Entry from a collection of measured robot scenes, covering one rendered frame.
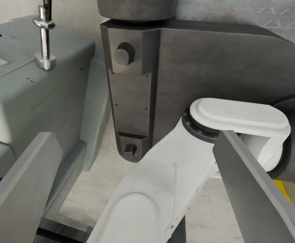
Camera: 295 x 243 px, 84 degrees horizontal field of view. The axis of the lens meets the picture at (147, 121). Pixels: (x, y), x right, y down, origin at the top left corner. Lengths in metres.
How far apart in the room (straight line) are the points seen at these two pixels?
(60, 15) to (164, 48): 0.88
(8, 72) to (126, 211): 0.56
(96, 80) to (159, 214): 0.88
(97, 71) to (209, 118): 0.75
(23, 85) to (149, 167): 0.46
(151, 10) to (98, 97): 0.75
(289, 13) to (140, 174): 0.59
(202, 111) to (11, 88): 0.52
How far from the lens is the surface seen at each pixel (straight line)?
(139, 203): 0.23
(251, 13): 0.64
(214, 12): 0.62
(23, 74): 0.66
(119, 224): 0.22
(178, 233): 2.28
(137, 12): 0.43
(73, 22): 1.21
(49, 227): 0.70
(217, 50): 0.47
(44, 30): 0.63
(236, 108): 0.42
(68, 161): 1.34
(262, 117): 0.42
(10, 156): 0.71
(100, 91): 1.05
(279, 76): 0.54
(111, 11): 0.45
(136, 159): 0.71
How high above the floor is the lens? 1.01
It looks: 49 degrees down
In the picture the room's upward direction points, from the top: 163 degrees counter-clockwise
